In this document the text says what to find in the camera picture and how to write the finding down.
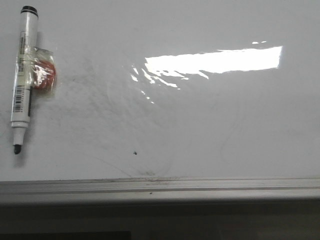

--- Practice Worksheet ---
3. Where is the white whiteboard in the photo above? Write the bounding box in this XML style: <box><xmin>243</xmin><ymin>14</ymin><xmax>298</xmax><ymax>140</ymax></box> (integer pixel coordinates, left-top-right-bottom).
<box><xmin>0</xmin><ymin>0</ymin><xmax>320</xmax><ymax>181</ymax></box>

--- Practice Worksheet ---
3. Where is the red disc taped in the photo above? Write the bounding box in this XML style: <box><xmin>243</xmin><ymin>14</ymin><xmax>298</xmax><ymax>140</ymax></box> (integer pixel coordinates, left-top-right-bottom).
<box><xmin>30</xmin><ymin>47</ymin><xmax>57</xmax><ymax>98</ymax></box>

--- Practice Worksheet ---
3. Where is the aluminium whiteboard frame rail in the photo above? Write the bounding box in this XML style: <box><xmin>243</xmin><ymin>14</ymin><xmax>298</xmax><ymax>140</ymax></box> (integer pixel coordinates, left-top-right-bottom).
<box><xmin>0</xmin><ymin>177</ymin><xmax>320</xmax><ymax>206</ymax></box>

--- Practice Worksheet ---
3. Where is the white whiteboard marker pen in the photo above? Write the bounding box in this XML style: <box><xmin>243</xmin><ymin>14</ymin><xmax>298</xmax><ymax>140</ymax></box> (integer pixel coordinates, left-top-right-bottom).
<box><xmin>10</xmin><ymin>5</ymin><xmax>39</xmax><ymax>155</ymax></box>

